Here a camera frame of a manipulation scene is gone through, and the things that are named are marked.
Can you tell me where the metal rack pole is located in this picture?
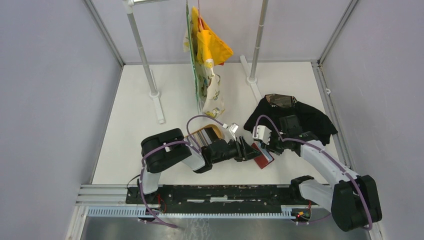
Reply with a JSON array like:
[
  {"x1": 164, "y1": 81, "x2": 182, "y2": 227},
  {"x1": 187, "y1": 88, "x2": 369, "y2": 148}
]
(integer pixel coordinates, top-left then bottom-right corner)
[
  {"x1": 239, "y1": 0, "x2": 269, "y2": 103},
  {"x1": 122, "y1": 0, "x2": 166, "y2": 124}
]

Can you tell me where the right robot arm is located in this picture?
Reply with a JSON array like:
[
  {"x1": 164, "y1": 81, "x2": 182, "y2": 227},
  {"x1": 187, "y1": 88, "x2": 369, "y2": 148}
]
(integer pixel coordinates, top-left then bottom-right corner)
[{"x1": 252, "y1": 114, "x2": 383, "y2": 232}]

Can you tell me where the yellow floral hanging cloth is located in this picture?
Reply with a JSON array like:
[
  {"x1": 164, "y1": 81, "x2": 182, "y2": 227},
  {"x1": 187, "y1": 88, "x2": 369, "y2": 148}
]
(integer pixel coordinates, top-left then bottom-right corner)
[{"x1": 183, "y1": 6, "x2": 234, "y2": 119}]

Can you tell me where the right metal rack pole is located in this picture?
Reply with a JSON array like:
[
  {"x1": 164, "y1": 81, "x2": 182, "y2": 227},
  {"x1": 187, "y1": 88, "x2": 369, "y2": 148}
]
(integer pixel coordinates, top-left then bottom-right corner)
[{"x1": 239, "y1": 0, "x2": 269, "y2": 103}]

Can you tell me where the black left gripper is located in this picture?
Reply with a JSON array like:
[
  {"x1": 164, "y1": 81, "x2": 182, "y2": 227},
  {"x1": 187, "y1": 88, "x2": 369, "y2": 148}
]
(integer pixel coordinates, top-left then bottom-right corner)
[{"x1": 211, "y1": 135, "x2": 262, "y2": 164}]

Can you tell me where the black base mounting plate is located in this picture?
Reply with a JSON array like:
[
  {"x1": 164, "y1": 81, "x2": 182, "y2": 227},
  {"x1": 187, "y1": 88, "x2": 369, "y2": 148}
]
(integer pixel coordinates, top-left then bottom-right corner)
[{"x1": 125, "y1": 184, "x2": 316, "y2": 214}]

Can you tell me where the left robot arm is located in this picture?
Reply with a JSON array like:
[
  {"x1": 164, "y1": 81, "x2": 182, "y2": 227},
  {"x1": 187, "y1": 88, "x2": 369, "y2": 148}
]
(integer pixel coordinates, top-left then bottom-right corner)
[{"x1": 137, "y1": 126, "x2": 262, "y2": 204}]

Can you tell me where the black shirt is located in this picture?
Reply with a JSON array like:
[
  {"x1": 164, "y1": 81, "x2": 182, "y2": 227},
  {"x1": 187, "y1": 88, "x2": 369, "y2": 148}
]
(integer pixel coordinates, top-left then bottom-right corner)
[{"x1": 243, "y1": 93, "x2": 338, "y2": 146}]

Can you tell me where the white slotted cable duct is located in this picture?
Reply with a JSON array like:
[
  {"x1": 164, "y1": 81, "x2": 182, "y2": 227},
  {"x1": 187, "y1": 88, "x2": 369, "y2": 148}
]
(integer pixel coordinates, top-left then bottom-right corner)
[{"x1": 86, "y1": 206, "x2": 296, "y2": 220}]

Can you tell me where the green hanging cloth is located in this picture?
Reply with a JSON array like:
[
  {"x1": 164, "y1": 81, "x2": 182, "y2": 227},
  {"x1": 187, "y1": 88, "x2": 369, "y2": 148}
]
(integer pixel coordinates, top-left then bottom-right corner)
[{"x1": 185, "y1": 1, "x2": 202, "y2": 114}]

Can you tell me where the left metal rack pole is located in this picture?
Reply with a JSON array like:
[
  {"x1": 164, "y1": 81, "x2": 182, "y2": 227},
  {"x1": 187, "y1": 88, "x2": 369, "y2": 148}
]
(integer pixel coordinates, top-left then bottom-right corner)
[{"x1": 122, "y1": 0, "x2": 166, "y2": 124}]

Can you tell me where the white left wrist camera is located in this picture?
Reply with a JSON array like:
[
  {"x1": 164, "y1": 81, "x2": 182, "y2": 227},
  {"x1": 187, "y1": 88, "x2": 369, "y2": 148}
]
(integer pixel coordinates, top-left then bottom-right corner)
[{"x1": 222, "y1": 122, "x2": 239, "y2": 140}]

